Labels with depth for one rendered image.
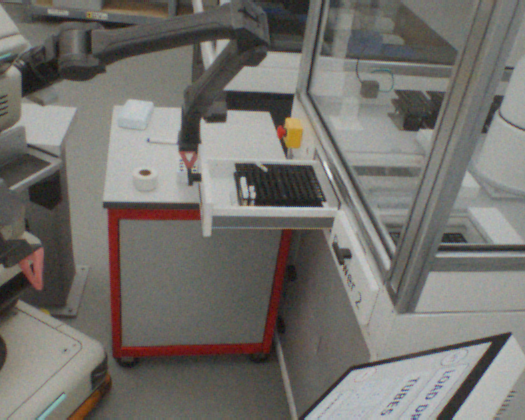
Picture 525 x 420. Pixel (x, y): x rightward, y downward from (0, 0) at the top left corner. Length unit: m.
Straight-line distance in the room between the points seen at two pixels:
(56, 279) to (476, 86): 1.81
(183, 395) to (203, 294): 0.40
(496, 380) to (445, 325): 0.49
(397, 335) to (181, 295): 0.92
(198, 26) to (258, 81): 1.10
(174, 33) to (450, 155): 0.61
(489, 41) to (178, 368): 1.67
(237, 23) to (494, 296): 0.75
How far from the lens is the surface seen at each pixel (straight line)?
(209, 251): 1.86
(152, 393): 2.19
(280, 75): 2.34
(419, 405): 0.78
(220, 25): 1.25
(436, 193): 1.04
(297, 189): 1.58
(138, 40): 1.29
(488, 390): 0.79
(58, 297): 2.46
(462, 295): 1.23
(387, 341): 1.26
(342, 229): 1.44
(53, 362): 1.93
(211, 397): 2.19
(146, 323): 2.06
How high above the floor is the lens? 1.73
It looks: 35 degrees down
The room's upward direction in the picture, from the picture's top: 8 degrees clockwise
